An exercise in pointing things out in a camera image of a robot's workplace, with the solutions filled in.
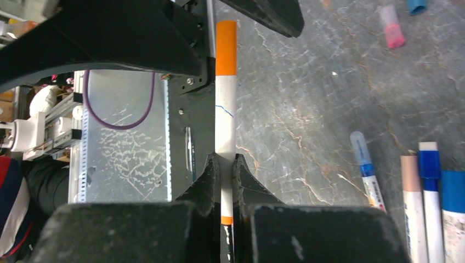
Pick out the green capped marker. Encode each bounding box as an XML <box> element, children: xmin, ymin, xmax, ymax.
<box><xmin>440</xmin><ymin>171</ymin><xmax>464</xmax><ymax>263</ymax></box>

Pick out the peach capped marker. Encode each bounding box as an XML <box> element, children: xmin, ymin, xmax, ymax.
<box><xmin>400</xmin><ymin>156</ymin><xmax>428</xmax><ymax>262</ymax></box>

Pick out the white slotted cable duct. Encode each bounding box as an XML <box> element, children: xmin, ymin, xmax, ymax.
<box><xmin>77</xmin><ymin>70</ymin><xmax>89</xmax><ymax>203</ymax></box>

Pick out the clear red pen cap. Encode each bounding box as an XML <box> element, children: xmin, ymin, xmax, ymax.
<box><xmin>378</xmin><ymin>4</ymin><xmax>405</xmax><ymax>49</ymax></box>

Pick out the navy capped white marker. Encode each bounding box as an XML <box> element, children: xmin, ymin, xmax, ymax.
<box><xmin>418</xmin><ymin>141</ymin><xmax>445</xmax><ymax>262</ymax></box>

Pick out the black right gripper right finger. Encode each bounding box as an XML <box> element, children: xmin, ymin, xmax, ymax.
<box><xmin>232</xmin><ymin>154</ymin><xmax>410</xmax><ymax>262</ymax></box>

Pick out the blue pen cap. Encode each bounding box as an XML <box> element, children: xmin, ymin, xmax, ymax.
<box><xmin>406</xmin><ymin>0</ymin><xmax>427</xmax><ymax>15</ymax></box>

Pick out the orange capped white marker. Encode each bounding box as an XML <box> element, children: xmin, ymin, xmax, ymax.
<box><xmin>214</xmin><ymin>20</ymin><xmax>237</xmax><ymax>262</ymax></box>

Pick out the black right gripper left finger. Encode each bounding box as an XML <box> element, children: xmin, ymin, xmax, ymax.
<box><xmin>31</xmin><ymin>153</ymin><xmax>220</xmax><ymax>262</ymax></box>

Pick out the clear capped blue marker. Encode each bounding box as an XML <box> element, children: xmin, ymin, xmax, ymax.
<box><xmin>350</xmin><ymin>131</ymin><xmax>386</xmax><ymax>212</ymax></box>

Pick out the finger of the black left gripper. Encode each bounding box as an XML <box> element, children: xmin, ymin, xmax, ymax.
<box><xmin>222</xmin><ymin>0</ymin><xmax>304</xmax><ymax>38</ymax></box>
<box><xmin>1</xmin><ymin>1</ymin><xmax>202</xmax><ymax>92</ymax></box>

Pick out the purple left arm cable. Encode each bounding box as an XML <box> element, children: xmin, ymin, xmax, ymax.
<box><xmin>82</xmin><ymin>70</ymin><xmax>156</xmax><ymax>130</ymax></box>

